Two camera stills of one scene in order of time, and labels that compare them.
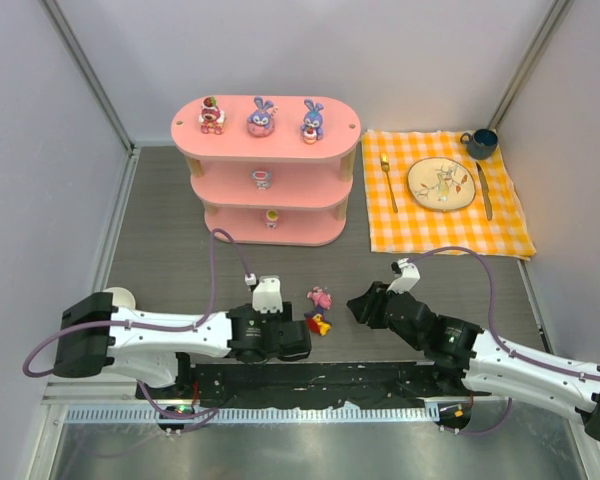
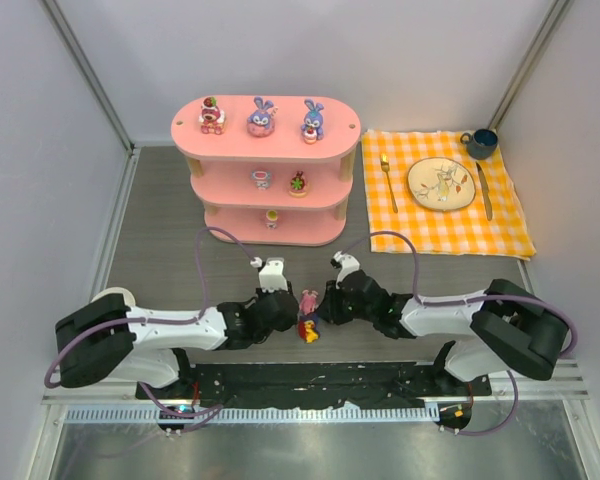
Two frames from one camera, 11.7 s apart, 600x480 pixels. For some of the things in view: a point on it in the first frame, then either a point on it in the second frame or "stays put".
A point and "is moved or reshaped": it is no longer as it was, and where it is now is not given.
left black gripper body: x=297 y=339 to x=290 y=310
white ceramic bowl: x=122 y=297 stays put
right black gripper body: x=376 y=308 to x=328 y=307
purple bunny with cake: x=312 y=128 stays put
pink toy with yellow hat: x=271 y=218 stays put
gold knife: x=486 y=188 stays put
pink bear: x=211 y=118 stays put
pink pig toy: x=321 y=297 is moved or reshaped
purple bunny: x=260 y=121 stays put
